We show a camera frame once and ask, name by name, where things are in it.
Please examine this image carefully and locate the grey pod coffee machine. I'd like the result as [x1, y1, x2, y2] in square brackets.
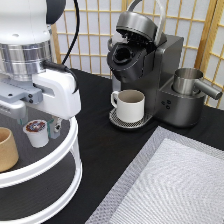
[107, 0, 205, 130]

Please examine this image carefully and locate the white two-tier round shelf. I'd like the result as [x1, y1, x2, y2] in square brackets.
[0, 115, 82, 224]

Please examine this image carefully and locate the tan wooden cup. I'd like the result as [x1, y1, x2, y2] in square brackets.
[0, 127, 19, 172]

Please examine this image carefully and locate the steel milk frother jug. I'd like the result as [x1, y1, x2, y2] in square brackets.
[173, 68, 222, 100]

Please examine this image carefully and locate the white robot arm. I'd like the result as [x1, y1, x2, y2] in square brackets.
[0, 0, 81, 138]

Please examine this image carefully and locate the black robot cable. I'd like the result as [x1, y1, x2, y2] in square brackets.
[42, 0, 81, 94]

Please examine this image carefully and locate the white ceramic mug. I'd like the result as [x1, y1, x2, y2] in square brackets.
[111, 90, 145, 123]

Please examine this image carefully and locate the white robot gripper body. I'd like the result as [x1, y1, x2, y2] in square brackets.
[0, 69, 81, 120]

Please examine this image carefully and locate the grey woven placemat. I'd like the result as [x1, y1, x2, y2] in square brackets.
[85, 127, 224, 224]

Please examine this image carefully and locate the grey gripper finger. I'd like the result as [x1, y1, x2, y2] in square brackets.
[0, 100, 28, 125]
[47, 116, 62, 139]

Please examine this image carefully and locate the white coffee pod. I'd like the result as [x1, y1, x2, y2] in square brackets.
[23, 120, 49, 148]

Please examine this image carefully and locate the wooden shoji folding screen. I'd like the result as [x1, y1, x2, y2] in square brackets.
[52, 0, 224, 110]

